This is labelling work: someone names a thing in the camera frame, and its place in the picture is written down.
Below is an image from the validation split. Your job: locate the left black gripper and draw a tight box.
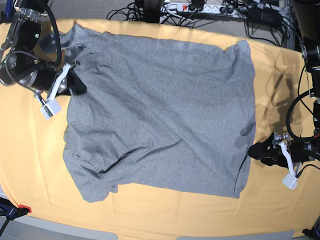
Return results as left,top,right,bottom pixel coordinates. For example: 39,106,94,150
247,132,300,170

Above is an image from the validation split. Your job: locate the black cable bundle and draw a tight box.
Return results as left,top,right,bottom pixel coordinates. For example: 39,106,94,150
106,0,201,28

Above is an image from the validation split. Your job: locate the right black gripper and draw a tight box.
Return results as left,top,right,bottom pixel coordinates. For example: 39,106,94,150
29,66,87,96

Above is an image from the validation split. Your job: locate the yellow table cloth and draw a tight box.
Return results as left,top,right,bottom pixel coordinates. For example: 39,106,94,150
0,19,320,240

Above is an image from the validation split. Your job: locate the black clamp right corner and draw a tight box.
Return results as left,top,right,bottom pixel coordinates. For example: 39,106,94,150
302,228,320,240

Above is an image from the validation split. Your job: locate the white power strip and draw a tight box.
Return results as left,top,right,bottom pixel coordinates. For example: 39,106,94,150
161,1,247,19

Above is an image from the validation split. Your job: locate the black power adapter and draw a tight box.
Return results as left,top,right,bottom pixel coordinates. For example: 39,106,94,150
247,7,283,28

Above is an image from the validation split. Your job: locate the grey t-shirt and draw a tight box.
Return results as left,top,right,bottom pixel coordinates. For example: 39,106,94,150
61,25,256,203

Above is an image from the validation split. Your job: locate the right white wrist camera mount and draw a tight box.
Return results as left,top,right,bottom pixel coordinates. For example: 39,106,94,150
34,60,80,120

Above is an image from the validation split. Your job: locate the blue red table clamp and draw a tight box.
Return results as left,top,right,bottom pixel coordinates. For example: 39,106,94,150
0,197,32,221

